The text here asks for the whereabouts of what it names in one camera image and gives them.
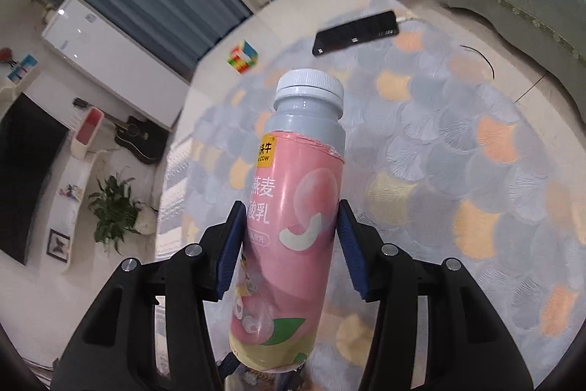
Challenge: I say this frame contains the colourful puzzle cube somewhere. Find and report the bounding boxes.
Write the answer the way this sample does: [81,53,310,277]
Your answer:
[227,40,260,75]

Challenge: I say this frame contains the white refrigerator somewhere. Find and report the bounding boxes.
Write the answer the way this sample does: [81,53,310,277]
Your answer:
[41,0,185,132]

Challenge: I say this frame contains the black cable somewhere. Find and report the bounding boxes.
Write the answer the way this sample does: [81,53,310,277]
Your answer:
[460,45,496,81]

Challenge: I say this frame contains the blue white wall picture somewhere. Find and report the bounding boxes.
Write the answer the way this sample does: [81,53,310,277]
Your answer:
[8,54,38,83]

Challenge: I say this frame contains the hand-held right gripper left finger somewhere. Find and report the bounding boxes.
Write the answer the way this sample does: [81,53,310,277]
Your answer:
[49,201,248,391]

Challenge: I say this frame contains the small black picture frame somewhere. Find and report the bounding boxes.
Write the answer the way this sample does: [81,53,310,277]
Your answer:
[48,230,72,264]

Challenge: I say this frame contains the black smartphone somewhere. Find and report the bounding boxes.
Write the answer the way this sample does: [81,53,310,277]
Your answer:
[312,10,400,57]

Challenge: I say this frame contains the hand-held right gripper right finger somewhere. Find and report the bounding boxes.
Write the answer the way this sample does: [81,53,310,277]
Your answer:
[338,199,536,391]

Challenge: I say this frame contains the white charging cable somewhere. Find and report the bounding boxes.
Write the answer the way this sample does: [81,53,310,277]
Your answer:
[396,8,427,26]

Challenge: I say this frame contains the blue white patterned table mat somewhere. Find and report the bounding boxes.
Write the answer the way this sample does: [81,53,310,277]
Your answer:
[156,134,208,264]

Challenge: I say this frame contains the black television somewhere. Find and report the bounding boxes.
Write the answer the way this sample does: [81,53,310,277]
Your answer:
[0,93,70,266]

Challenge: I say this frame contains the fan pattern tablecloth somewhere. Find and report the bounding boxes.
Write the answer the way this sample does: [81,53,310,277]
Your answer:
[156,0,586,391]

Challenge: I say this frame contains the white curved media shelf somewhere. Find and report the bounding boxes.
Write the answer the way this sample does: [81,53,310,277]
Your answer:
[0,70,157,278]

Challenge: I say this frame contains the pink yogurt drink bottle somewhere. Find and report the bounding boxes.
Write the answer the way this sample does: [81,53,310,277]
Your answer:
[229,69,345,373]

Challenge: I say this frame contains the green potted plant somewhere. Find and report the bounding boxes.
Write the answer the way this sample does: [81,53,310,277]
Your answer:
[89,173,145,257]

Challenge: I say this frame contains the red white container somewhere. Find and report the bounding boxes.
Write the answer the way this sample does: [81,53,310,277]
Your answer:
[72,107,103,161]

